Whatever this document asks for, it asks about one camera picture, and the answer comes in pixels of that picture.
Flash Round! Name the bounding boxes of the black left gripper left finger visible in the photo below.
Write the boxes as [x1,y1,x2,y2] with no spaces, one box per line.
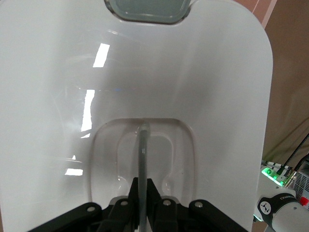
[98,178,140,232]

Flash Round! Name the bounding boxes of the brown table cover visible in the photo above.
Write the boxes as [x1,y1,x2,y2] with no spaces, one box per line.
[251,0,309,174]

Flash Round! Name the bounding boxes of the white box lid grey clips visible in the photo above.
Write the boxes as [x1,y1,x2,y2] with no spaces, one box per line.
[0,0,275,232]

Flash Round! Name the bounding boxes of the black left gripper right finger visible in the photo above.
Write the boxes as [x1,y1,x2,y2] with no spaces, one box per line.
[146,178,180,232]

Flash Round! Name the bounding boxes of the black cable on table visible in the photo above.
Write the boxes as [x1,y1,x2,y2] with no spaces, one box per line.
[277,132,309,177]

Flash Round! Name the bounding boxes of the grey vented metal box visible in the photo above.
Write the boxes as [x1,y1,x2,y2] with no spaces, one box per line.
[292,169,309,194]

